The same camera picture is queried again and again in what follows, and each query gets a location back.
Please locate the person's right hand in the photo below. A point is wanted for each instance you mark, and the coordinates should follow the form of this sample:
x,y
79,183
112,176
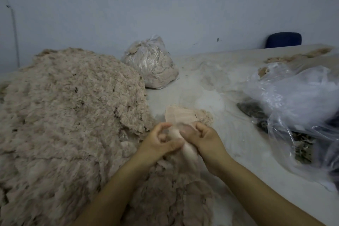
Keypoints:
x,y
209,146

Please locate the person's left hand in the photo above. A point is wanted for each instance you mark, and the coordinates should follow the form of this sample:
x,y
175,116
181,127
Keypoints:
x,y
156,146

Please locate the beige fabric piece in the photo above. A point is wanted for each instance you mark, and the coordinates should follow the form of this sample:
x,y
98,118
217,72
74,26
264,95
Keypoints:
x,y
188,149

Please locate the stack of sorted beige pieces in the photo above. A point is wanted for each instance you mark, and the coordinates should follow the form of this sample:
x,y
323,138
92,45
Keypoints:
x,y
193,114

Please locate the large pile beige fabric scraps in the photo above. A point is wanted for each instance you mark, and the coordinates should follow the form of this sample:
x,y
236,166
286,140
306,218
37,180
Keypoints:
x,y
63,128

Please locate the person's right forearm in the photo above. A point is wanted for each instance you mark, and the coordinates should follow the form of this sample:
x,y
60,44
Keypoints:
x,y
270,199

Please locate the person's left forearm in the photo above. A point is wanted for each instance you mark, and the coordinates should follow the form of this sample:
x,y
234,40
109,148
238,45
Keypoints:
x,y
108,199

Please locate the beige fur pile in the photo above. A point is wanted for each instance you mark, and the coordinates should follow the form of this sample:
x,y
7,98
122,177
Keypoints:
x,y
294,58

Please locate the clear bag of beige scraps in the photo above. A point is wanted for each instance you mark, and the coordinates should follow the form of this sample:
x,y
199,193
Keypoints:
x,y
151,61

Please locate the large clear plastic bag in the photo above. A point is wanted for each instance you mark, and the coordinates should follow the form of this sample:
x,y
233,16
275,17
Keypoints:
x,y
299,98

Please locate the blue chair back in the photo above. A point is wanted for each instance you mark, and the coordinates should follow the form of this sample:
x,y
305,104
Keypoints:
x,y
283,40

